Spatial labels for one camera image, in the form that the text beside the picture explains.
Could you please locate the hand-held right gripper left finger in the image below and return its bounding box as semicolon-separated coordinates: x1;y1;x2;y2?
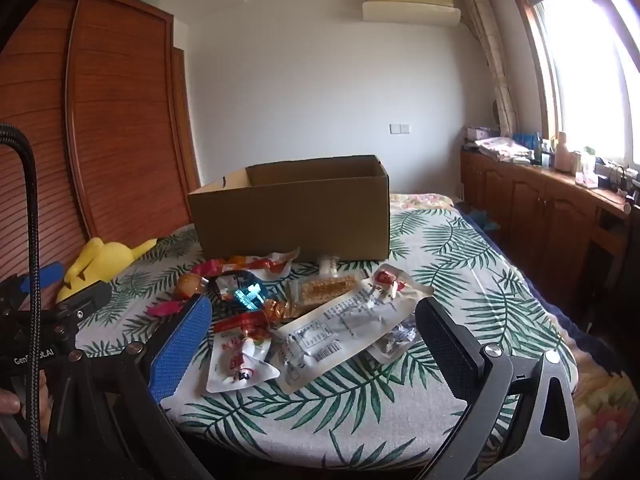
47;292;216;480

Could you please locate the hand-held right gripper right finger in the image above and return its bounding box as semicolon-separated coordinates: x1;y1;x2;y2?
414;296;582;480

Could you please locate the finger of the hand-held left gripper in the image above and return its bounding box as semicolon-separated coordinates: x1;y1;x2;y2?
55;281;113;322
15;261;67;295

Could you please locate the pink snack packet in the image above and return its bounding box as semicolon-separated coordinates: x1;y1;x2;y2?
149;299;187;318

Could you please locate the small white red snack pouch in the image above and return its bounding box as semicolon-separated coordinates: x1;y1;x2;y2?
206;332;281;407

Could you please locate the red white snack packet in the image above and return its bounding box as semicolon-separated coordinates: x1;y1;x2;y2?
214;309;275;343

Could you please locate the blue foil snack packet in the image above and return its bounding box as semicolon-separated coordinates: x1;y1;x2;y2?
212;270;268;308

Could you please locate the long white red-label snack packet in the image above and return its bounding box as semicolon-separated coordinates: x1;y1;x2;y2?
272;262;436;395

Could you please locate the clear packet of brown granules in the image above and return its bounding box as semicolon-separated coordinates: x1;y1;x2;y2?
287;272;368;320

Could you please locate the brown cardboard box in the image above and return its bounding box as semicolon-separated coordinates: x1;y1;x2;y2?
187;155;391;264

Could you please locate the person's left hand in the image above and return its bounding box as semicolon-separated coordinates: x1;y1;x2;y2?
0;369;52;442

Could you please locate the yellow plush toy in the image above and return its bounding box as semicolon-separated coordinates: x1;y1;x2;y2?
56;237;158;304

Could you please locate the silver snack packet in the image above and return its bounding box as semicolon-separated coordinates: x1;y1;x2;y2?
369;324;420;363

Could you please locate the leaf print bedsheet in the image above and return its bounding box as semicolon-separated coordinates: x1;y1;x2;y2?
75;195;579;480

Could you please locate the small orange-brown snack packet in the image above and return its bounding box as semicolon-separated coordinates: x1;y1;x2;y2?
264;299;297;322

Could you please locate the orange snack packet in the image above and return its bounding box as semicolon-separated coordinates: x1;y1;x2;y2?
192;247;301;281

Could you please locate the teal cloth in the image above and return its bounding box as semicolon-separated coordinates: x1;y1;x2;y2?
469;210;502;232

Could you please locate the wooden slatted wardrobe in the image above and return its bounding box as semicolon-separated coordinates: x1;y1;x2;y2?
0;0;202;281

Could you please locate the wooden cabinet counter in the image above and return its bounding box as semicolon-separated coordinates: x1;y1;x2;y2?
460;150;640;333

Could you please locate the floral bed sheet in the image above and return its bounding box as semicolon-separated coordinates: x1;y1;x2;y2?
390;192;640;468

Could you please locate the folded floral cloth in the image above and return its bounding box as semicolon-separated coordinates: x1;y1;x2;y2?
474;137;534;163

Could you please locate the white pink kettle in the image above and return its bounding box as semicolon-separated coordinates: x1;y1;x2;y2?
554;131;576;175

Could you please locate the white container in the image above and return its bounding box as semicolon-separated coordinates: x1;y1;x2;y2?
575;150;599;186

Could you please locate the beige patterned curtain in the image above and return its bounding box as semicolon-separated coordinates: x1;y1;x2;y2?
460;0;522;137

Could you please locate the wooden framed window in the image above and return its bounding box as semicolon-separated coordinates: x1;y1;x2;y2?
504;0;640;171

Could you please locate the black braided cable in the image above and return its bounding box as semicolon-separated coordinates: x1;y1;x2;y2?
0;124;47;480

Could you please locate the white wall air conditioner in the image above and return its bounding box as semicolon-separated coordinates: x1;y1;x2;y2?
361;0;462;26

